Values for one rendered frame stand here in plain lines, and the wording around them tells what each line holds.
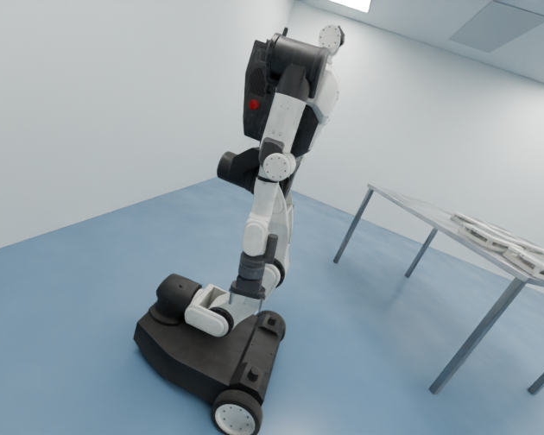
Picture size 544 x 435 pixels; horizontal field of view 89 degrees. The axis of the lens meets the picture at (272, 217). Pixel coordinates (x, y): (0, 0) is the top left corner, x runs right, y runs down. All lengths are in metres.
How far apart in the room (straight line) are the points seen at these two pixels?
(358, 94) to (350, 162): 1.12
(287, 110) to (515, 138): 5.28
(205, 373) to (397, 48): 5.11
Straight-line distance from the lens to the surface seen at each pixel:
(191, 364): 1.32
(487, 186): 5.83
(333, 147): 5.23
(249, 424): 1.33
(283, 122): 0.80
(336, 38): 1.03
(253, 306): 1.24
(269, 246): 0.90
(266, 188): 0.83
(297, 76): 0.80
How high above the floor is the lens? 1.18
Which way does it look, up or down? 19 degrees down
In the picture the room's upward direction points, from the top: 21 degrees clockwise
